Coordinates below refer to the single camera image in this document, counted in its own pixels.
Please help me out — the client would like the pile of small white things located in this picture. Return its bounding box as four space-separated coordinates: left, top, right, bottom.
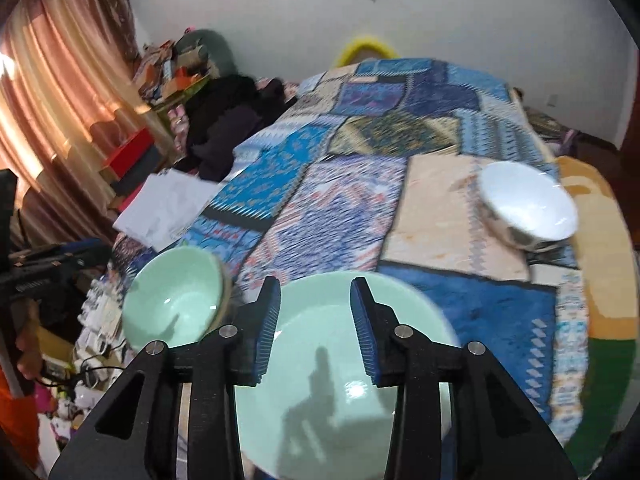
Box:
50 265 133 441

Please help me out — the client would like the green cushion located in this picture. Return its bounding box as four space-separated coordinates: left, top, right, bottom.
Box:
177 29 238 78

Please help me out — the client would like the white bowl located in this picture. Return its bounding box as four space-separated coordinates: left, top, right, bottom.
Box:
477 161 579 252

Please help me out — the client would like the white paper sheet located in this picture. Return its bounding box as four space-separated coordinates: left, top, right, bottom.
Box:
112 169 223 253

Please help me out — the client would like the person's left hand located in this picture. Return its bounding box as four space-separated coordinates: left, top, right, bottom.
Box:
15 300 47 383

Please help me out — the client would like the yellow hoop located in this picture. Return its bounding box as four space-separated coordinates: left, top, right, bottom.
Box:
335 34 396 67

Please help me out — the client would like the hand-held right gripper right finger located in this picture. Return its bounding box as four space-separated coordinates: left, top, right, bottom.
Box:
350 276 591 480

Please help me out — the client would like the blue patchwork blanket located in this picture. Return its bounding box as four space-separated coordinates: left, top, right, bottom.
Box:
112 57 588 426

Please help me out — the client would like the green bowl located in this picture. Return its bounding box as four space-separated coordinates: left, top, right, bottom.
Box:
121 247 233 353

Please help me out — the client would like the yellow green rug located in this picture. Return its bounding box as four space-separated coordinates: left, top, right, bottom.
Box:
515 155 636 476

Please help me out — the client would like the pink brown curtain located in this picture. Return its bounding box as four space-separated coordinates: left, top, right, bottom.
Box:
0 0 151 246

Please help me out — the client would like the black clothes pile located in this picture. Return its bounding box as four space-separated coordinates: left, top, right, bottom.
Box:
182 74 301 182

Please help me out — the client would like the orange clothing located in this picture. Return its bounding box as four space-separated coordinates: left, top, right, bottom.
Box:
0 360 43 466

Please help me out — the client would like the red box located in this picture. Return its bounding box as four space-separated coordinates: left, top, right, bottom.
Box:
102 127 163 181

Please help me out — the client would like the green plate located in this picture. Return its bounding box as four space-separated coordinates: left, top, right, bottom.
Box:
232 271 461 480

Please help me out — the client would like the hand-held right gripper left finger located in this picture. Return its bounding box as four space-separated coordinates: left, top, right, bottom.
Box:
47 276 282 480

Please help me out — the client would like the pile of colourful boxes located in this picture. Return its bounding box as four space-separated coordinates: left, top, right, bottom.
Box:
132 42 211 106

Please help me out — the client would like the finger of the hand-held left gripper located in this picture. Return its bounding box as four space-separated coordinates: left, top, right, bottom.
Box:
7 241 113 262
10 259 88 281

